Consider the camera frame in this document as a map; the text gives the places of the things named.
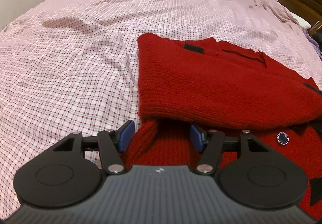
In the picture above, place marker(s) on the pink checkered bed sheet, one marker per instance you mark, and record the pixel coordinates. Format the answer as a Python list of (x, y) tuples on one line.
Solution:
[(72, 65)]

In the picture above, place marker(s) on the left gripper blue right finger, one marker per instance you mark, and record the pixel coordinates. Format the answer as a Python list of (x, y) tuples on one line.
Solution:
[(198, 137)]

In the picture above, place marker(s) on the red knitted cardigan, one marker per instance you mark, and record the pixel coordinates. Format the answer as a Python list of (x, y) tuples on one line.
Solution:
[(221, 86)]

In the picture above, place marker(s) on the purple cloth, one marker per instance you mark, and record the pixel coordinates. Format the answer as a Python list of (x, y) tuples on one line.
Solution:
[(313, 42)]

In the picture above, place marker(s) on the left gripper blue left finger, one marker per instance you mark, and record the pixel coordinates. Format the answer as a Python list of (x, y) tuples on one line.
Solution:
[(123, 135)]

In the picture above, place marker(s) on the white pillow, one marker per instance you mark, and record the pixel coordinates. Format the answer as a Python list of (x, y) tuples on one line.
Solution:
[(302, 23)]

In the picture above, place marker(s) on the dark wooden headboard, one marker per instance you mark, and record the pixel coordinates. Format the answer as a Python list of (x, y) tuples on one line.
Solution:
[(309, 10)]

